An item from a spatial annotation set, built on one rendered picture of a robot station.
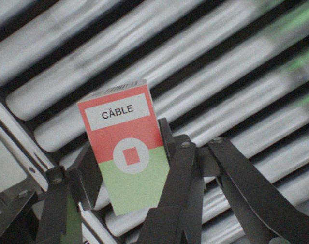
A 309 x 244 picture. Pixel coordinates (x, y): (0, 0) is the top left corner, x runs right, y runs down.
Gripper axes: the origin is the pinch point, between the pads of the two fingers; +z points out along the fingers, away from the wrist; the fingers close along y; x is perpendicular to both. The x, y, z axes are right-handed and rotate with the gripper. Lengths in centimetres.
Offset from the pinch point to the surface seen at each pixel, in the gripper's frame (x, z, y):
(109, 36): 11.2, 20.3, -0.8
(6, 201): -11.6, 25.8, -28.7
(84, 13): 14.9, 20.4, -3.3
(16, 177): -5.8, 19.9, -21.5
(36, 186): -37, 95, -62
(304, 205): -25.8, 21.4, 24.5
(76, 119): 0.7, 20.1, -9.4
